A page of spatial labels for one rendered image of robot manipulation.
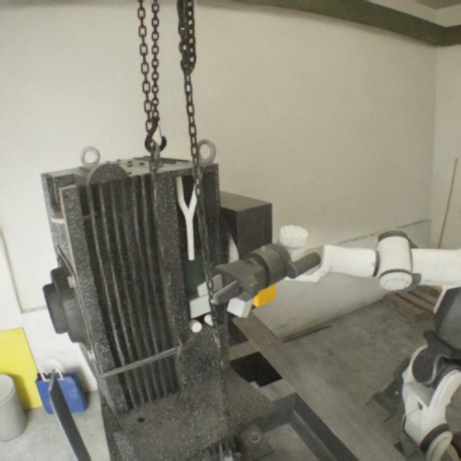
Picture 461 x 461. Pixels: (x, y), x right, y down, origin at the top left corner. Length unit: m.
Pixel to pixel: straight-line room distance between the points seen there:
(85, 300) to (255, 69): 1.87
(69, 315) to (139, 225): 0.31
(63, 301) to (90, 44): 1.54
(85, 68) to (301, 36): 1.48
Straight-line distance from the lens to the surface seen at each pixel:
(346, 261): 0.83
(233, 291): 0.68
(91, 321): 0.92
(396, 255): 0.83
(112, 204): 0.84
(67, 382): 2.35
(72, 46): 2.11
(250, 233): 0.97
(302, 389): 1.52
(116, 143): 2.06
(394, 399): 1.56
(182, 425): 1.09
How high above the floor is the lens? 1.73
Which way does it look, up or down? 18 degrees down
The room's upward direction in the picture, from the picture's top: 3 degrees counter-clockwise
